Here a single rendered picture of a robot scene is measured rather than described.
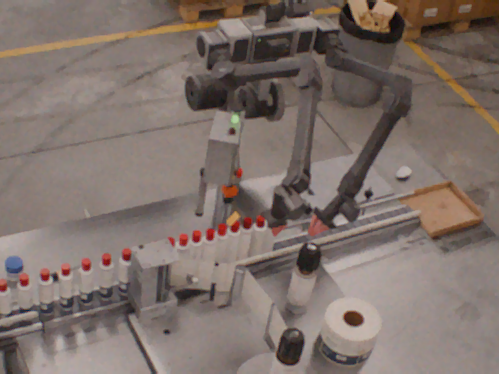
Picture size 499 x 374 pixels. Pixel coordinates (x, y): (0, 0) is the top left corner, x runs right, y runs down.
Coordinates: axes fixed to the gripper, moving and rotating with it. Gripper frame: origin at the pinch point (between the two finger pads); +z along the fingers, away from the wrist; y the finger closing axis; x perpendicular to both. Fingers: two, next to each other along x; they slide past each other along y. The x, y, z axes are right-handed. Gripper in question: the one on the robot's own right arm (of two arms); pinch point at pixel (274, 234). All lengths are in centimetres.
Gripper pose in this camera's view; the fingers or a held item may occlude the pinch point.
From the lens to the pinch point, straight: 296.0
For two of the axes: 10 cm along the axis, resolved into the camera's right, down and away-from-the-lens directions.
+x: -4.7, -6.0, 6.5
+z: -1.2, 7.7, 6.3
